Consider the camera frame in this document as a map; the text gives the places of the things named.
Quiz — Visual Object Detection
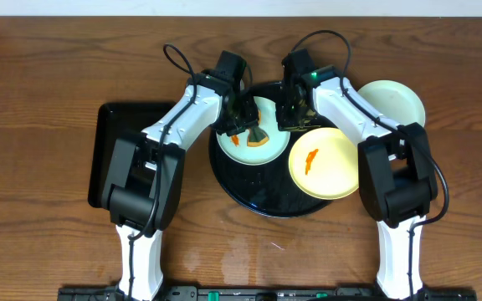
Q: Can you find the orange green sponge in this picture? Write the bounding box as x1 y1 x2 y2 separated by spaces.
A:
247 126 269 147

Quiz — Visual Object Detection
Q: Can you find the light green plate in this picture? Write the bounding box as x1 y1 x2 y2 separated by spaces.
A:
358 80 426 127
216 96 290 166

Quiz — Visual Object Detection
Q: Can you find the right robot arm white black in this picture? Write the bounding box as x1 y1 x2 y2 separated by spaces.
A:
278 64 447 300

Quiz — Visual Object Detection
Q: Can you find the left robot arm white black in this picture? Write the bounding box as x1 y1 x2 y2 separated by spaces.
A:
100 71 249 300

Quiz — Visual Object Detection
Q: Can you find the black rectangular tray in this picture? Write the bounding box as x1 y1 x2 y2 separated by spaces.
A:
88 101 175 208

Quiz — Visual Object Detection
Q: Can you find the yellow plate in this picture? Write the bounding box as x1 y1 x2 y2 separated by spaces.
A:
288 128 359 200

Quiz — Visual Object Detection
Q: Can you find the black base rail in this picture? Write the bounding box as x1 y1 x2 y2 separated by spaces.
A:
57 286 478 301

